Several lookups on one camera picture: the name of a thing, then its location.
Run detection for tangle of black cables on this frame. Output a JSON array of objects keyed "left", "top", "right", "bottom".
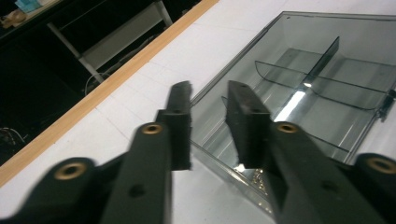
[{"left": 0, "top": 125, "right": 28, "bottom": 147}]

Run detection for white frame desk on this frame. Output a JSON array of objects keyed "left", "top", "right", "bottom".
[{"left": 0, "top": 0, "right": 174, "bottom": 84}]

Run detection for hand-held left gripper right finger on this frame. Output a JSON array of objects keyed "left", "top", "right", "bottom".
[{"left": 225, "top": 79, "right": 272, "bottom": 171}]

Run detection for beige crumpled object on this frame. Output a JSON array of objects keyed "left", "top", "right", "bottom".
[{"left": 0, "top": 8, "right": 28, "bottom": 30}]

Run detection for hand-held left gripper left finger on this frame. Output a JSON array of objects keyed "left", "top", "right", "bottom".
[{"left": 155, "top": 80, "right": 192, "bottom": 172}]

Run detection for light blue packet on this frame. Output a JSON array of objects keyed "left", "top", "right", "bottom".
[{"left": 14, "top": 0, "right": 43, "bottom": 14}]

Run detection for white floor cable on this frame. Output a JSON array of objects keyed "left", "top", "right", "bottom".
[{"left": 84, "top": 72, "right": 111, "bottom": 95}]

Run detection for transparent grey compartment box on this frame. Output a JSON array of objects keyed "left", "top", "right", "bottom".
[{"left": 190, "top": 11, "right": 396, "bottom": 219}]

